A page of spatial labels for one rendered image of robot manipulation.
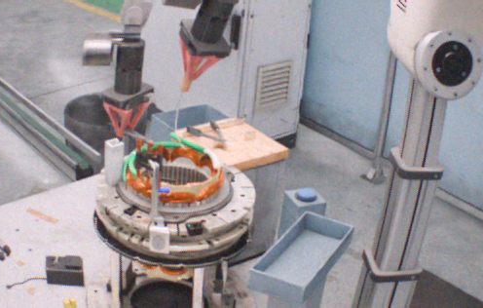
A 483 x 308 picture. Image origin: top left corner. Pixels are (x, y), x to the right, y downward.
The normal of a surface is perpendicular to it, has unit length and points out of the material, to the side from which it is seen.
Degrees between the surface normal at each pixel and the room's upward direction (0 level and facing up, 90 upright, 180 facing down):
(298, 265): 0
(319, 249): 0
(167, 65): 90
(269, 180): 90
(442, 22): 109
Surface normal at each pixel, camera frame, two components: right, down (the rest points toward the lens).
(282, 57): 0.68, 0.35
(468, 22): 0.07, 0.72
